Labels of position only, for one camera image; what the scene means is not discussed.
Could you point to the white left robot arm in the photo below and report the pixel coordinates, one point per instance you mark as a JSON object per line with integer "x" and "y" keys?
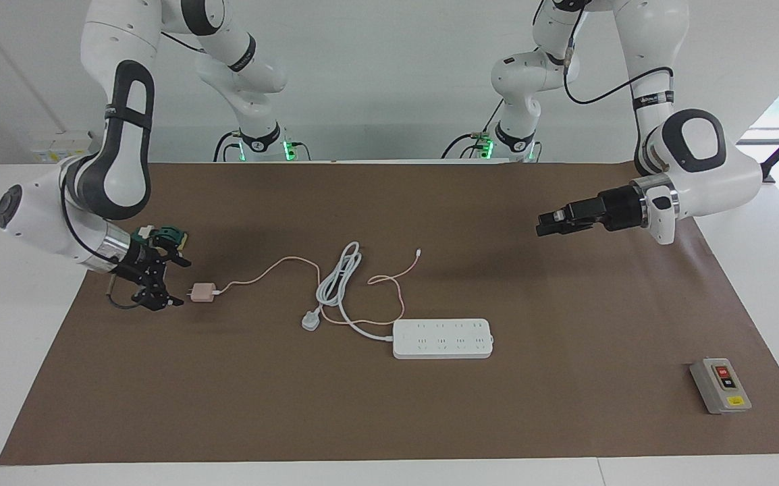
{"x": 700, "y": 175}

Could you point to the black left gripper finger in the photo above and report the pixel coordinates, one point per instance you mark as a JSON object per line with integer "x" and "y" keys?
{"x": 553, "y": 229}
{"x": 555, "y": 217}

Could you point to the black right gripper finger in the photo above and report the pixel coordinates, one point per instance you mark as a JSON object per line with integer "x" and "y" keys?
{"x": 172, "y": 251}
{"x": 153, "y": 297}

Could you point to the white wall socket box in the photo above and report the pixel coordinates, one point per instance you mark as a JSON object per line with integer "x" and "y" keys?
{"x": 59, "y": 148}

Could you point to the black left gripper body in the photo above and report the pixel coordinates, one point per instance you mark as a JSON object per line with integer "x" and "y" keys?
{"x": 609, "y": 209}

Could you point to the brown table mat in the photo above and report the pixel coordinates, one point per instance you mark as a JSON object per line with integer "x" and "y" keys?
{"x": 497, "y": 418}

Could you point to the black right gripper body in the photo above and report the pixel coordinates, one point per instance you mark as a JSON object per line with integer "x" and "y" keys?
{"x": 140, "y": 260}

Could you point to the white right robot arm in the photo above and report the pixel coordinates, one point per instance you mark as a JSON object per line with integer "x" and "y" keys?
{"x": 38, "y": 216}

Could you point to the green circuit board module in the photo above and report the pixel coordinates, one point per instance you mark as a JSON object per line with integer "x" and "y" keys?
{"x": 172, "y": 233}

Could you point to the pink charger adapter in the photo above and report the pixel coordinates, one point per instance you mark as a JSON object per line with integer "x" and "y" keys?
{"x": 202, "y": 292}

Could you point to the white power strip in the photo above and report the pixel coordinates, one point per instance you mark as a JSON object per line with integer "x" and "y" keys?
{"x": 443, "y": 339}

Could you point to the grey push-button switch box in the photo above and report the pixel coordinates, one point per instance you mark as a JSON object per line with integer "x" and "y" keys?
{"x": 720, "y": 388}

